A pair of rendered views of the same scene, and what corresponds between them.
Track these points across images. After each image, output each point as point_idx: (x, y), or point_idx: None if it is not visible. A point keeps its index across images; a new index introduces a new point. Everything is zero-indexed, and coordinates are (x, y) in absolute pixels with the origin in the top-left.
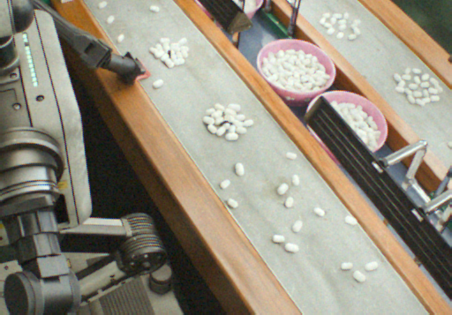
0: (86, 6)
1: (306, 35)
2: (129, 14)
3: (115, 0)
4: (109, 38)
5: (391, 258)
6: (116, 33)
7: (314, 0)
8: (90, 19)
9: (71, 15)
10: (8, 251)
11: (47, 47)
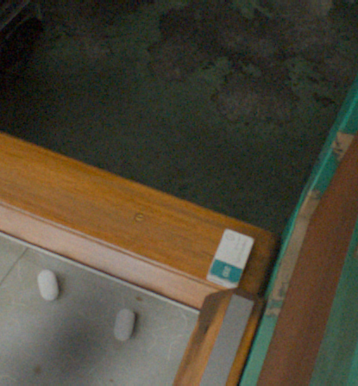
0: (161, 285)
1: None
2: (22, 354)
3: (115, 381)
4: (3, 233)
5: None
6: None
7: None
8: (88, 233)
9: (151, 214)
10: (103, 141)
11: None
